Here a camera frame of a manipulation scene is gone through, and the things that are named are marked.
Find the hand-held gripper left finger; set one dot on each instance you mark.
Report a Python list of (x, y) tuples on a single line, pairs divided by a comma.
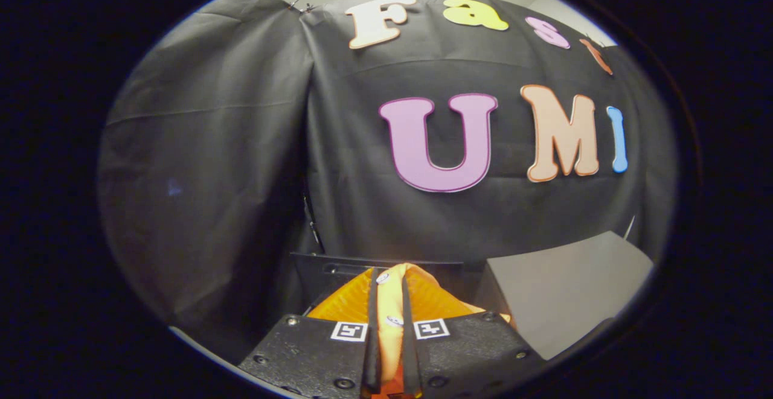
[(320, 357)]

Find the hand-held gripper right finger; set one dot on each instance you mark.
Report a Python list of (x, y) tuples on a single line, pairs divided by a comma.
[(471, 357)]

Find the yellow orange shirt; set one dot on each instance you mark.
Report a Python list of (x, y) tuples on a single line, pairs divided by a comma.
[(391, 302)]

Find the white cabinet with grey top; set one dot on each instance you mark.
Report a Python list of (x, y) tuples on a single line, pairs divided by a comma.
[(561, 290)]

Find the black backdrop cloth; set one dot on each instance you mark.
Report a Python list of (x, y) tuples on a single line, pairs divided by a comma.
[(229, 163)]

